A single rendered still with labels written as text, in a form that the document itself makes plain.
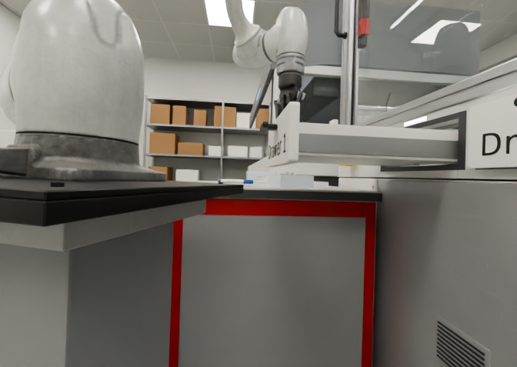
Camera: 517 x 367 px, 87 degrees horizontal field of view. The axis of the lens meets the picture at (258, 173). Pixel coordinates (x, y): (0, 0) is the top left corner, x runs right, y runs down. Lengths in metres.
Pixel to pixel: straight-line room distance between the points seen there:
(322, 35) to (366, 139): 1.18
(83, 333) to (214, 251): 0.42
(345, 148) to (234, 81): 4.69
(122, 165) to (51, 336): 0.21
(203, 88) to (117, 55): 4.72
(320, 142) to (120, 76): 0.34
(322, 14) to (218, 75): 3.66
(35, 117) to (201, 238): 0.47
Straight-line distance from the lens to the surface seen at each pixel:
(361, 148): 0.55
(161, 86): 5.28
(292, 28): 0.93
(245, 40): 0.99
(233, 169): 4.88
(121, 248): 0.41
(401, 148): 0.59
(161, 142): 4.62
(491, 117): 0.59
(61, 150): 0.41
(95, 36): 0.45
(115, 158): 0.42
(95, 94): 0.42
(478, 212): 0.62
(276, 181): 0.88
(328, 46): 1.66
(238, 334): 0.84
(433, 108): 0.72
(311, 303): 0.84
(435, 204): 0.70
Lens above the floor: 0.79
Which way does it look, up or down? 1 degrees up
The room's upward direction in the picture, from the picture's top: 2 degrees clockwise
